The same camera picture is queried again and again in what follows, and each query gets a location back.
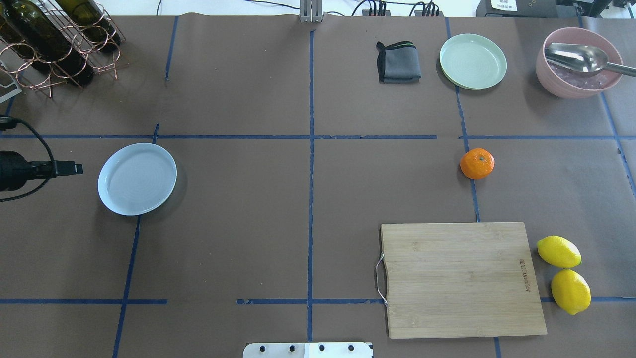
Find bamboo cutting board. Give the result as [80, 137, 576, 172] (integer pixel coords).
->
[380, 222, 547, 339]

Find dark wine bottle middle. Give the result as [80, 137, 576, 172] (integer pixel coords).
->
[56, 0, 121, 54]

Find green plate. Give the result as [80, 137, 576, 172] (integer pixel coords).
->
[439, 33, 507, 90]

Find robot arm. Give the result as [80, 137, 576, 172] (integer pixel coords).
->
[0, 115, 83, 202]

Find pink bowl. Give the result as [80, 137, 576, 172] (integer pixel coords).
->
[535, 27, 623, 99]

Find copper wire bottle rack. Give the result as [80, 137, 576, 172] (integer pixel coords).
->
[1, 0, 130, 97]

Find lemon far one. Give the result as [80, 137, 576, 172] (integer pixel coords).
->
[551, 269, 591, 315]

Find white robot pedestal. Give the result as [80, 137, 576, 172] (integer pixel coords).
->
[242, 342, 374, 358]

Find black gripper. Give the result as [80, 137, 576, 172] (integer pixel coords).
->
[49, 160, 83, 178]

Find dark wine bottle back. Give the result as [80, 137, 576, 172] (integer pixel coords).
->
[0, 14, 35, 61]

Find lemon near board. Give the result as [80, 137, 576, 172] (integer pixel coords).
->
[537, 235, 582, 269]

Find aluminium frame post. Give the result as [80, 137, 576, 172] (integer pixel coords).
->
[299, 0, 324, 23]

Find dark wine bottle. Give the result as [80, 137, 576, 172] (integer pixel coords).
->
[56, 0, 121, 54]
[0, 14, 35, 61]
[2, 0, 94, 87]

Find dark wine bottle front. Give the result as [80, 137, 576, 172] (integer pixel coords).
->
[2, 0, 94, 87]

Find orange mandarin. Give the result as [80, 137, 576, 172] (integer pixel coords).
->
[459, 148, 495, 180]

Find metal ice scoop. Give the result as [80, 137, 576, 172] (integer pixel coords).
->
[544, 42, 636, 77]

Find light blue plate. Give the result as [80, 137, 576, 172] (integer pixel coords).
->
[97, 143, 178, 216]

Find clear ice cubes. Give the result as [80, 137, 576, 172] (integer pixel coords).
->
[548, 63, 610, 90]

